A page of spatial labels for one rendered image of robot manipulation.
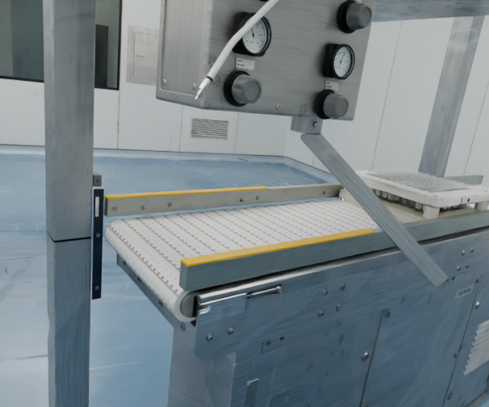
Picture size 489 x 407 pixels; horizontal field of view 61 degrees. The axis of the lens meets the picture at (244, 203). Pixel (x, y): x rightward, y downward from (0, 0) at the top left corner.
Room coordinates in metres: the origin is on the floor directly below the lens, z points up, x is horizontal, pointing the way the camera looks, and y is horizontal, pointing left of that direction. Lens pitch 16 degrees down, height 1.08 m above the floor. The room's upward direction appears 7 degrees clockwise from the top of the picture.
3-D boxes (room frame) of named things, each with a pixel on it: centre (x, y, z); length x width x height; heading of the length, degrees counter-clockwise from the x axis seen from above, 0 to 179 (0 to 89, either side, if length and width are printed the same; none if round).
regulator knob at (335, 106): (0.48, -0.09, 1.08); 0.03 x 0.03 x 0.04; 38
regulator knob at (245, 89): (0.40, 0.01, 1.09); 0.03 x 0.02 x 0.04; 128
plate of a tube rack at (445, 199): (0.96, -0.40, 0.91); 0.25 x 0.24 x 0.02; 37
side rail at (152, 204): (1.05, -0.30, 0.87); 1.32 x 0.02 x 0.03; 128
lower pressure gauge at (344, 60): (0.48, -0.09, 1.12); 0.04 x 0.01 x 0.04; 128
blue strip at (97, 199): (0.64, 0.24, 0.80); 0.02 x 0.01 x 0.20; 128
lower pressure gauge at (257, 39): (0.41, 0.01, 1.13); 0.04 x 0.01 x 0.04; 128
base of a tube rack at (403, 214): (0.96, -0.40, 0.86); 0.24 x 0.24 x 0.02; 37
